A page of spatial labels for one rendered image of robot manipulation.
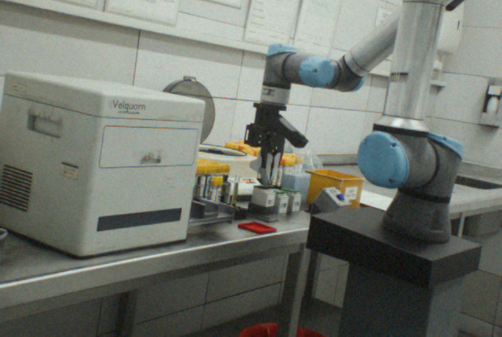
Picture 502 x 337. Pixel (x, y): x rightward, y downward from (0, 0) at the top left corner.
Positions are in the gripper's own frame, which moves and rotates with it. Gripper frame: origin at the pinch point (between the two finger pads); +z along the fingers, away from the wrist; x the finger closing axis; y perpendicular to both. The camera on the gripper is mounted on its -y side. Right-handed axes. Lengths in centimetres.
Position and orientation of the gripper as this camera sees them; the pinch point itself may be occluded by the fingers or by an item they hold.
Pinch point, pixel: (268, 181)
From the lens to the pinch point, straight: 180.5
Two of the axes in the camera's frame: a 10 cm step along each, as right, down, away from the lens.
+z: -1.5, 9.8, 1.1
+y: -8.1, -1.9, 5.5
